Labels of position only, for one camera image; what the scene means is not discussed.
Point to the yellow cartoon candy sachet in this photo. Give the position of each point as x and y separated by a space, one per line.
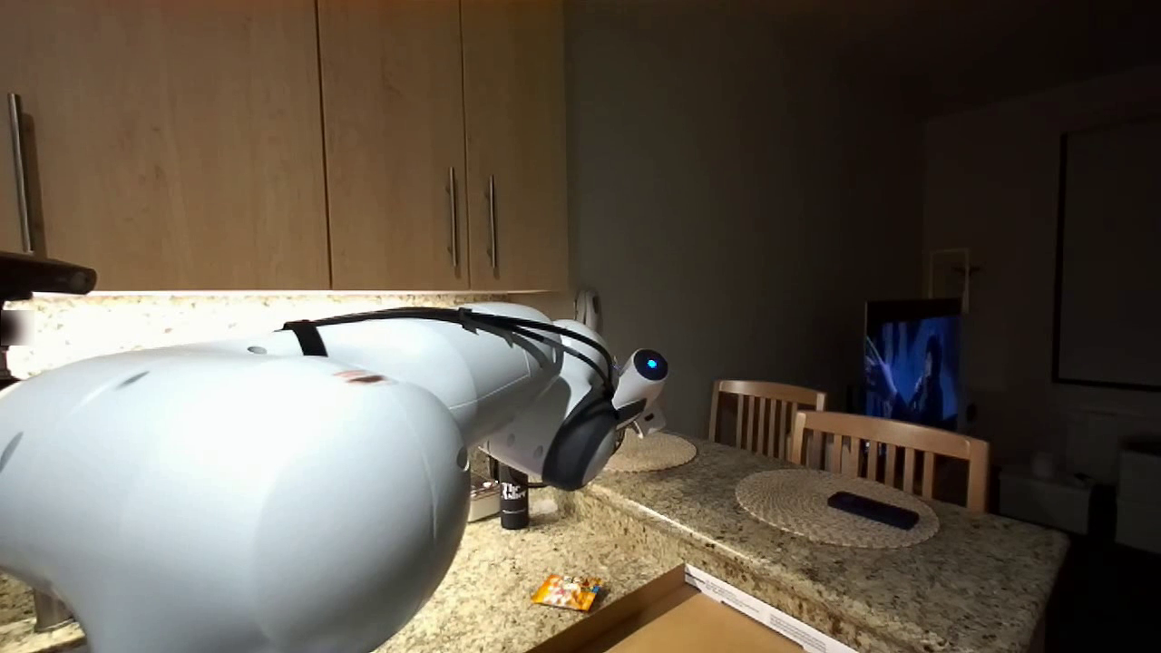
566 594

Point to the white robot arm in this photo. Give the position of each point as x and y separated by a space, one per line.
240 483

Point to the shallow brown cardboard box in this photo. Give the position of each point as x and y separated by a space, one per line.
677 629

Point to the round woven placemat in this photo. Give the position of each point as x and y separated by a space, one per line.
653 454
785 509

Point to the black bottle with wooden lid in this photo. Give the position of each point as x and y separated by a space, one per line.
513 502

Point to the wooden chair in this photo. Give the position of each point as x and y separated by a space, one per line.
765 391
892 432

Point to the wooden cabinet door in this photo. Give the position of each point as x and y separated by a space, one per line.
386 131
167 131
531 131

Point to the television screen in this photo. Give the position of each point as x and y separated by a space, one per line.
913 363

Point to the dark flat device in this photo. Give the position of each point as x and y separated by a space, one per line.
871 509

